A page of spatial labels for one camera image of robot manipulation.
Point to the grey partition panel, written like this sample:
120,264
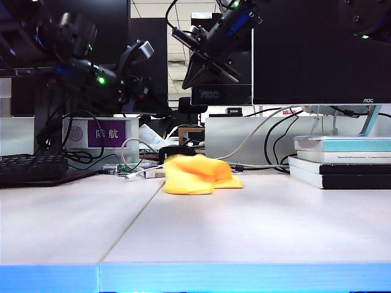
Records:
223,137

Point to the yellow rag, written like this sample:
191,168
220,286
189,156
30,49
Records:
186,180

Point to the black keyboard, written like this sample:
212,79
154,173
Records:
30,171

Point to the black spine white cover book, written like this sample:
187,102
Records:
354,169
354,182

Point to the small dark circuit board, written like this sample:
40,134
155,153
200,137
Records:
123,174

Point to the purple sign box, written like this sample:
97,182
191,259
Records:
131,128

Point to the black monitor stand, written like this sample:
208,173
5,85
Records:
49,128

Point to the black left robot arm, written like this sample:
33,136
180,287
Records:
30,36

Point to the black AOC monitor back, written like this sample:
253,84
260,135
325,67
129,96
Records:
226,96

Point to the blue white cardboard box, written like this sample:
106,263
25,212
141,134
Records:
152,174

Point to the black metal plug connector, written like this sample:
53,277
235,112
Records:
110,170

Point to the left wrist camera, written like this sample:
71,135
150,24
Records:
145,49

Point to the small wooden box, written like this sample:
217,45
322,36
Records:
181,137

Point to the white paper packet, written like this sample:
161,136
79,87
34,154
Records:
149,134

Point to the black framed monitor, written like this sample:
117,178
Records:
116,18

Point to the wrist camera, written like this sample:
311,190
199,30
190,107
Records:
145,49
183,36

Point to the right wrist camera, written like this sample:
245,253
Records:
183,36

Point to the white framed AOC monitor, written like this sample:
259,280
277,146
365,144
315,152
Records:
320,61

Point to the plain black monitor back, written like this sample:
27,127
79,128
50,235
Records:
159,45

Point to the silver monitor stand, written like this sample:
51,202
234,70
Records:
371,122

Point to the green white small box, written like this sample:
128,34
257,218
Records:
125,167

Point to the black power adapter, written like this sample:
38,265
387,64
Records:
177,151

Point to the purple name sign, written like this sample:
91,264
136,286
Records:
107,134

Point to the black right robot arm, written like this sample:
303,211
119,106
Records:
241,18

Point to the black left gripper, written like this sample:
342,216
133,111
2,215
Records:
131,79

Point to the teal book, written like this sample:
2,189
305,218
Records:
357,145

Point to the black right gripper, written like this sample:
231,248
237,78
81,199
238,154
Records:
217,45

